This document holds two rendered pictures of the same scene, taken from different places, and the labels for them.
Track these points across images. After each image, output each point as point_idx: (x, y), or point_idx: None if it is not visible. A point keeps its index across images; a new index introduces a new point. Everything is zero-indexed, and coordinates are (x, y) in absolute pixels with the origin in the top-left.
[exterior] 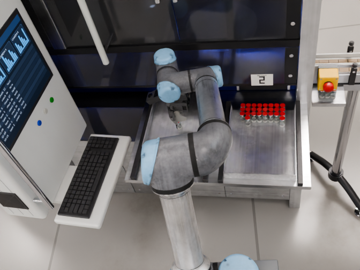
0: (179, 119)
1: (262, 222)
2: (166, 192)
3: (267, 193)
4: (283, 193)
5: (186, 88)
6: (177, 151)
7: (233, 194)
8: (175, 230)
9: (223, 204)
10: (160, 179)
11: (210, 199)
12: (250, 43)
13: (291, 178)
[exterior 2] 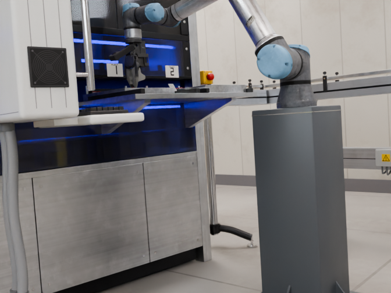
0: (140, 77)
1: (196, 272)
2: None
3: (185, 239)
4: (197, 233)
5: (164, 13)
6: None
7: (157, 252)
8: (255, 3)
9: (147, 282)
10: None
11: (129, 285)
12: (163, 35)
13: (244, 89)
